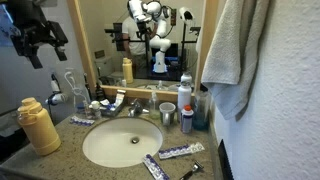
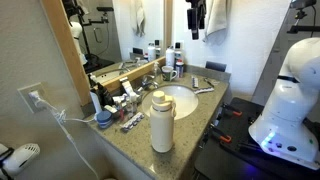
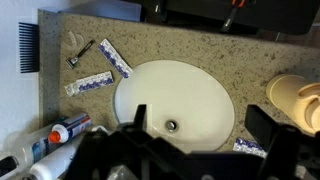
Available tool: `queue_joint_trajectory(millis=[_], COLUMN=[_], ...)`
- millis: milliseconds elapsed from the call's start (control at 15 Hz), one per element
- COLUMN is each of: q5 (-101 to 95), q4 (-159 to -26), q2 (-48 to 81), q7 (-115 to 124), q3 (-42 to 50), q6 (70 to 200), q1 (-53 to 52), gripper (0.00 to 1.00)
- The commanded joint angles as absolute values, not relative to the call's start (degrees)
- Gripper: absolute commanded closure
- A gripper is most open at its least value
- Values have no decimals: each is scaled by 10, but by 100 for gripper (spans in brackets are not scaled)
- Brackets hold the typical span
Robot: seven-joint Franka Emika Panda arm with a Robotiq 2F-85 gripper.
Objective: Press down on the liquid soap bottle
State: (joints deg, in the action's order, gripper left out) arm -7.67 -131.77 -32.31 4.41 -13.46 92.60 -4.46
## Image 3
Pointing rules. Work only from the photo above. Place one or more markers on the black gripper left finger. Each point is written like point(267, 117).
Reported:
point(140, 117)

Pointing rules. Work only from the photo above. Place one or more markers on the white oval sink basin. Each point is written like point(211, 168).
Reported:
point(186, 106)

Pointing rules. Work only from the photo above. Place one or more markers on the orange cap white bottle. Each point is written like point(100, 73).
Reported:
point(48, 139)

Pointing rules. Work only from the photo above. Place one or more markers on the black safety razor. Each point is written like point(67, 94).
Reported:
point(73, 61)

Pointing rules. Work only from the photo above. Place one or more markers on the clear dental retainer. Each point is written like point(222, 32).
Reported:
point(77, 41)

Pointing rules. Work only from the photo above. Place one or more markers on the black comb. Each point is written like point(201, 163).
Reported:
point(29, 47)

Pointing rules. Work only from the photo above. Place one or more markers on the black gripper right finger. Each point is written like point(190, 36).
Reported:
point(260, 125)

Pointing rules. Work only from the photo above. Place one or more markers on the blue white blister pack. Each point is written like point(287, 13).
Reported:
point(89, 83)
point(111, 54)
point(249, 147)

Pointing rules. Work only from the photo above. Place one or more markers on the yellow water jug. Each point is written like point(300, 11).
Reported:
point(298, 98)

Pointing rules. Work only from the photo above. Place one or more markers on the white Berkeley water bottle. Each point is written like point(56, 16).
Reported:
point(56, 163)

